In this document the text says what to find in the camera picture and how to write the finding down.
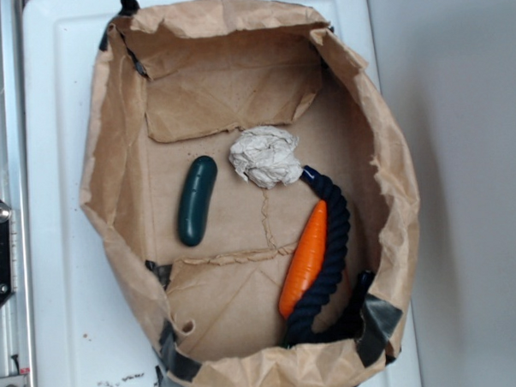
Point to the dark green plastic pickle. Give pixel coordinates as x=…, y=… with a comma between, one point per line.
x=195, y=200

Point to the crumpled white paper ball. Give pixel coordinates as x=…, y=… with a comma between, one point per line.
x=265, y=155

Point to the orange plastic carrot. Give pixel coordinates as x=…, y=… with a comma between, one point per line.
x=306, y=264

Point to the brown paper bag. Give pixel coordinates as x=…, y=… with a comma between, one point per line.
x=173, y=83

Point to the navy blue rope toy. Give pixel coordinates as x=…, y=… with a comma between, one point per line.
x=350, y=323

